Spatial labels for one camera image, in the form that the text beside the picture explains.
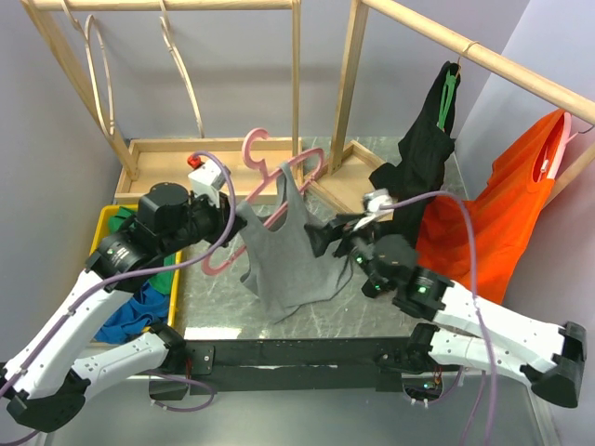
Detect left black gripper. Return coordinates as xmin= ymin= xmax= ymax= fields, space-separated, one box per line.
xmin=159 ymin=185 xmax=246 ymax=256

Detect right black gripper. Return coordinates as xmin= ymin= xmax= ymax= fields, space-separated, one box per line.
xmin=303 ymin=214 xmax=390 ymax=292

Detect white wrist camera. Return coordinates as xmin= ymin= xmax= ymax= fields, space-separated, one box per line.
xmin=187 ymin=154 xmax=225 ymax=208
xmin=353 ymin=189 xmax=393 ymax=231

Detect wooden clothes rack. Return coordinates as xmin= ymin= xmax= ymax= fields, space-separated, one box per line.
xmin=307 ymin=1 xmax=594 ymax=213
xmin=22 ymin=1 xmax=302 ymax=204

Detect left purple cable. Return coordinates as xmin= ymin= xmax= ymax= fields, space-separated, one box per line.
xmin=0 ymin=150 xmax=234 ymax=446

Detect green garment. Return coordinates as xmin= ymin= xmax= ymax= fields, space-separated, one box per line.
xmin=108 ymin=206 xmax=174 ymax=295

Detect middle beige wooden hanger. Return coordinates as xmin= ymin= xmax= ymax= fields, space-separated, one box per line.
xmin=158 ymin=0 xmax=205 ymax=138

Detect left wooden clothes rack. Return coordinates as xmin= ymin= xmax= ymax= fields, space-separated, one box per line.
xmin=22 ymin=1 xmax=302 ymax=204

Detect orange garment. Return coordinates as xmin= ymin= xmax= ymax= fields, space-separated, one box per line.
xmin=416 ymin=110 xmax=564 ymax=304

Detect blue garment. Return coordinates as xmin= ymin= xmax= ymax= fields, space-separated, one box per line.
xmin=94 ymin=282 xmax=170 ymax=345

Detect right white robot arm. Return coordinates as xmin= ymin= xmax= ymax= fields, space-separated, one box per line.
xmin=304 ymin=214 xmax=587 ymax=409

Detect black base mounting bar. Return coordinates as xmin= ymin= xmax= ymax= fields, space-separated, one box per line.
xmin=157 ymin=334 xmax=439 ymax=392

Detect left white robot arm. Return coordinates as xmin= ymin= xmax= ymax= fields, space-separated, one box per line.
xmin=1 ymin=183 xmax=240 ymax=433

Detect yellow plastic bin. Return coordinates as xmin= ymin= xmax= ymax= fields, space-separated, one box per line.
xmin=89 ymin=203 xmax=180 ymax=327

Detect left beige wooden hanger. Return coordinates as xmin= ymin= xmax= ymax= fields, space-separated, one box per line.
xmin=60 ymin=0 xmax=116 ymax=138

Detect green plastic hanger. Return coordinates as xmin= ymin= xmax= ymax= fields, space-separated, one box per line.
xmin=436 ymin=41 xmax=479 ymax=134

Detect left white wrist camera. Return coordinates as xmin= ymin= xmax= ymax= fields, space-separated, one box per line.
xmin=187 ymin=154 xmax=225 ymax=208

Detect beige wooden hanger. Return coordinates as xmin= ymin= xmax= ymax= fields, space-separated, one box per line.
xmin=60 ymin=0 xmax=116 ymax=138
xmin=158 ymin=0 xmax=205 ymax=138

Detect right wooden clothes rack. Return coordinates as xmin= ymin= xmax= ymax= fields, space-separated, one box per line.
xmin=307 ymin=1 xmax=594 ymax=213

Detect light pink hanger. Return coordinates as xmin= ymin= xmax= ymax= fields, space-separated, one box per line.
xmin=532 ymin=111 xmax=594 ymax=183

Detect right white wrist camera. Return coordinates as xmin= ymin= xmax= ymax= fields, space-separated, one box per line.
xmin=353 ymin=189 xmax=393 ymax=231

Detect grey tank top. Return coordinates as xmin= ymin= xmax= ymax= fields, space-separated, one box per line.
xmin=236 ymin=163 xmax=353 ymax=323

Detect pink plastic hanger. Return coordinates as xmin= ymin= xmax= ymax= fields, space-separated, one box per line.
xmin=201 ymin=127 xmax=324 ymax=276

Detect black garment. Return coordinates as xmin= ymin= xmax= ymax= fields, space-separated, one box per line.
xmin=369 ymin=61 xmax=456 ymax=202

